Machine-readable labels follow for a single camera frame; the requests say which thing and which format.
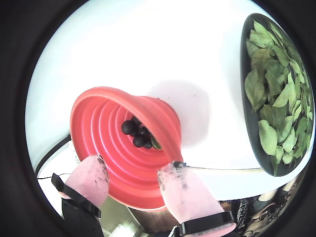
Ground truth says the thin black wire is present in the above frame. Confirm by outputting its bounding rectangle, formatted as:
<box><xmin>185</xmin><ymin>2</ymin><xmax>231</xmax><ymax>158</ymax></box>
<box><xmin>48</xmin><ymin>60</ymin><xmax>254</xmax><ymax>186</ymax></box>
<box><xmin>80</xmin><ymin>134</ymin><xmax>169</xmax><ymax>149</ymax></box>
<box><xmin>37</xmin><ymin>172</ymin><xmax>71</xmax><ymax>180</ymax></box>

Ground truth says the olive yellowish large leaf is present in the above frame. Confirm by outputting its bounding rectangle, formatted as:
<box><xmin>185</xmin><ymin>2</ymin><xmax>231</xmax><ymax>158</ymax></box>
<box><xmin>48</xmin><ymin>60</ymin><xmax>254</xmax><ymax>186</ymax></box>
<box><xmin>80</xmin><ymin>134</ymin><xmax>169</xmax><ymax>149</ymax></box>
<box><xmin>250</xmin><ymin>48</ymin><xmax>272</xmax><ymax>75</ymax></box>

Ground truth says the heap of green leaves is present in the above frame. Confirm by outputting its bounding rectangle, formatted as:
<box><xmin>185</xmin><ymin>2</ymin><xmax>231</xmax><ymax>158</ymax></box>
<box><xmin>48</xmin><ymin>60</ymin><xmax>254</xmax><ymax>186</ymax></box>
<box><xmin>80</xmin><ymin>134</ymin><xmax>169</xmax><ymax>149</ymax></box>
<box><xmin>244</xmin><ymin>21</ymin><xmax>314</xmax><ymax>177</ymax></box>

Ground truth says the person in black patterned clothes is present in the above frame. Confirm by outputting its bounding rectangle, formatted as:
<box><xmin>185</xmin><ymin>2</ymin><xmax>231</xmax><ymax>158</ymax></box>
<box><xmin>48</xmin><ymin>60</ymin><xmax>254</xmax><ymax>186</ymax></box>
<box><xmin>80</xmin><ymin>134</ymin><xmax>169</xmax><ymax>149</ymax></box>
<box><xmin>219</xmin><ymin>177</ymin><xmax>299</xmax><ymax>237</ymax></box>

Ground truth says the dark grey round bowl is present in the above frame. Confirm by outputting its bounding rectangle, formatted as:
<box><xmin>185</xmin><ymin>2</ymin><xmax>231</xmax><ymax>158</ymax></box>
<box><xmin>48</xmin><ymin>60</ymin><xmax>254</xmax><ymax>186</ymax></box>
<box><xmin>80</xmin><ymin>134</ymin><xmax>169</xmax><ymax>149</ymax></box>
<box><xmin>240</xmin><ymin>13</ymin><xmax>316</xmax><ymax>177</ymax></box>

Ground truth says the pink padded gripper finger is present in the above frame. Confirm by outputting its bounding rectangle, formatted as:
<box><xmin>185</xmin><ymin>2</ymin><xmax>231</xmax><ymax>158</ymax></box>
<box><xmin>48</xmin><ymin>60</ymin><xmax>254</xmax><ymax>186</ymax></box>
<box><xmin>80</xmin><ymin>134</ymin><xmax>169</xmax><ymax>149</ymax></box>
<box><xmin>51</xmin><ymin>155</ymin><xmax>110</xmax><ymax>237</ymax></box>
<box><xmin>157</xmin><ymin>160</ymin><xmax>245</xmax><ymax>237</ymax></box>

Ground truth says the red ribbed plastic cup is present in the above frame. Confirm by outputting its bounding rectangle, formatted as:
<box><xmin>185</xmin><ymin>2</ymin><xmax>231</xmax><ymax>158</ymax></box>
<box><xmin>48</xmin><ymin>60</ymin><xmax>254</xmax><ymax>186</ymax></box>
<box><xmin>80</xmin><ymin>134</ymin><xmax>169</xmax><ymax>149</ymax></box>
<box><xmin>70</xmin><ymin>86</ymin><xmax>185</xmax><ymax>211</ymax></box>

